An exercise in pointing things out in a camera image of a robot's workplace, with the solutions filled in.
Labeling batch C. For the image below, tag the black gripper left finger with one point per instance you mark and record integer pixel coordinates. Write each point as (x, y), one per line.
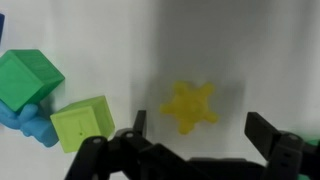
(110, 160)

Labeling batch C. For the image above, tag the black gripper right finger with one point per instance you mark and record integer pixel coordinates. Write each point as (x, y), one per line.
(286, 153)

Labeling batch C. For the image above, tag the yellow spiky plastic toy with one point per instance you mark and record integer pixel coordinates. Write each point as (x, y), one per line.
(190, 106)

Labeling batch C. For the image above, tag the light blue toy figure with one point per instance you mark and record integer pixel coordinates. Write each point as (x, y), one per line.
(36, 130)

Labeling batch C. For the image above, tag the light green cube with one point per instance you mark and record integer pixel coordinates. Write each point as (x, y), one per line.
(81, 125)

